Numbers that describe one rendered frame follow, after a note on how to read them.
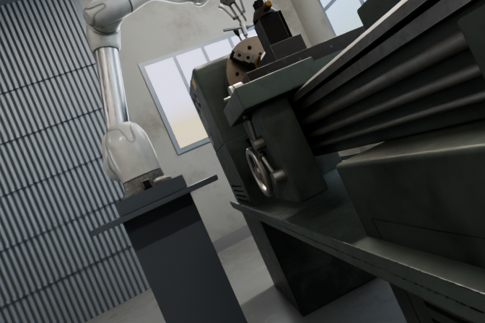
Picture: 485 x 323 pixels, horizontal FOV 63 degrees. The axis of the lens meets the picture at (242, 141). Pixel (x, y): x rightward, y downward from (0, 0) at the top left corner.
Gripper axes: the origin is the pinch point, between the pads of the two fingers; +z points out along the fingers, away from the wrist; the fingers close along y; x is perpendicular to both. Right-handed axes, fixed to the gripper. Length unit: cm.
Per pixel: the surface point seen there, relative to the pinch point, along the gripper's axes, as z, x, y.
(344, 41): 48, -64, 20
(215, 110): 28.7, -4.0, -33.0
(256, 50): 18.5, -11.1, -2.2
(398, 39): 65, -122, 15
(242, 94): 50, -86, -10
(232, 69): 20.6, -15.5, -15.3
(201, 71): 9.6, -4.9, -29.0
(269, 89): 52, -84, -4
